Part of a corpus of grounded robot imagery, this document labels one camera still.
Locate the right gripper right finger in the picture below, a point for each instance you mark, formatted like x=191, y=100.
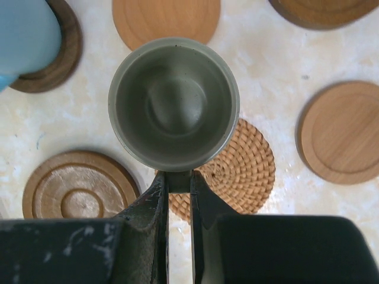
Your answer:
x=228, y=247

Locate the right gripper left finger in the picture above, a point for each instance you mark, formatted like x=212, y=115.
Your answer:
x=130, y=247

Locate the brown grooved coaster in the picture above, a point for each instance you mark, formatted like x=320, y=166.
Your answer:
x=323, y=15
x=78, y=184

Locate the small olive green cup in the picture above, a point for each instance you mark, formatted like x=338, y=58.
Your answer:
x=174, y=104

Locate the light blue mug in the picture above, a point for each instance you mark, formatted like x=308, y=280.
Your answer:
x=30, y=38

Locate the woven rattan coaster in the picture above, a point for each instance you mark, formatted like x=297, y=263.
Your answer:
x=238, y=180

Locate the light bamboo coaster right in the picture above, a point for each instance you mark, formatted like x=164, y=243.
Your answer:
x=337, y=132

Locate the dark walnut coaster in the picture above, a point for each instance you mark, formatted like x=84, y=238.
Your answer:
x=67, y=59

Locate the light wood coaster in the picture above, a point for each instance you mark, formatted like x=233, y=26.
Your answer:
x=139, y=22

